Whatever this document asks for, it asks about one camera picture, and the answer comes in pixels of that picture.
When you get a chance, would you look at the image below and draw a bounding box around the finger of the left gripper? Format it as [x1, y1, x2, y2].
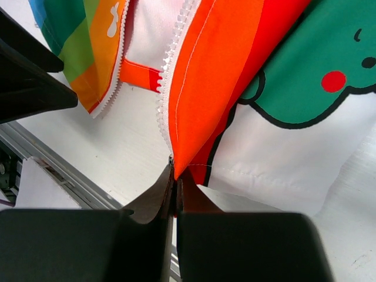
[1, 9, 78, 123]

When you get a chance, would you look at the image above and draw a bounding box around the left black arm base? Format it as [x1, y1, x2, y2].
[1, 146, 22, 207]

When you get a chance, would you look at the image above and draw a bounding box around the aluminium front rail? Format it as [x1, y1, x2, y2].
[1, 122, 180, 281]

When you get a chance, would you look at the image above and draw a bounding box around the white red cartoon jacket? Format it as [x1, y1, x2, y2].
[30, 1, 375, 215]

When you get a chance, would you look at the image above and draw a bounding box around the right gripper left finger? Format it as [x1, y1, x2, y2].
[1, 165, 173, 281]

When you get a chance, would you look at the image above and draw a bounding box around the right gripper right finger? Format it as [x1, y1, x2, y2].
[177, 172, 334, 281]

